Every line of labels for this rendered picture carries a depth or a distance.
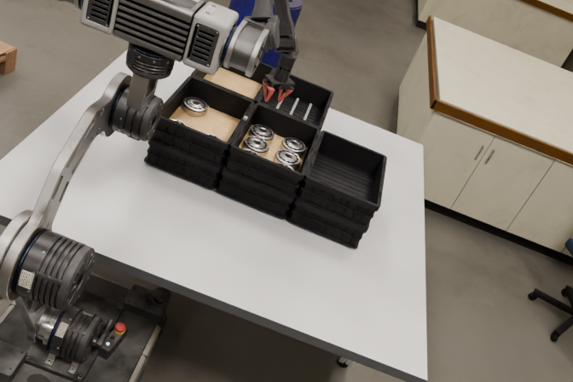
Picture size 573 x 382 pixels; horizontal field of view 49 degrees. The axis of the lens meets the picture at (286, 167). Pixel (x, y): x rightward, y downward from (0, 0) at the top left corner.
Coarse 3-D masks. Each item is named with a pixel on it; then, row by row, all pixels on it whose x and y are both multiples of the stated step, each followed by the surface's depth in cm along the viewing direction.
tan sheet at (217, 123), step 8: (176, 112) 255; (184, 112) 257; (208, 112) 263; (216, 112) 265; (184, 120) 252; (192, 120) 254; (200, 120) 256; (208, 120) 258; (216, 120) 260; (224, 120) 262; (232, 120) 264; (200, 128) 251; (208, 128) 253; (216, 128) 255; (224, 128) 257; (232, 128) 259; (224, 136) 252
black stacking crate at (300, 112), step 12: (300, 84) 297; (276, 96) 296; (288, 96) 300; (300, 96) 300; (312, 96) 299; (324, 96) 297; (288, 108) 289; (300, 108) 294; (312, 108) 298; (324, 108) 299; (312, 120) 288
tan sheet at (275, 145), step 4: (248, 132) 261; (276, 136) 265; (280, 136) 266; (276, 140) 263; (280, 140) 264; (240, 144) 251; (272, 144) 259; (276, 144) 260; (280, 144) 261; (272, 148) 256; (276, 148) 258; (280, 148) 258; (272, 152) 254; (264, 156) 250; (268, 156) 251; (272, 156) 252; (272, 160) 249; (300, 160) 256; (300, 164) 254
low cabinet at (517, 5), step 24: (432, 0) 726; (456, 0) 722; (480, 0) 717; (504, 0) 712; (528, 0) 704; (552, 0) 730; (456, 24) 735; (480, 24) 730; (504, 24) 726; (528, 24) 721; (552, 24) 716; (528, 48) 734; (552, 48) 730
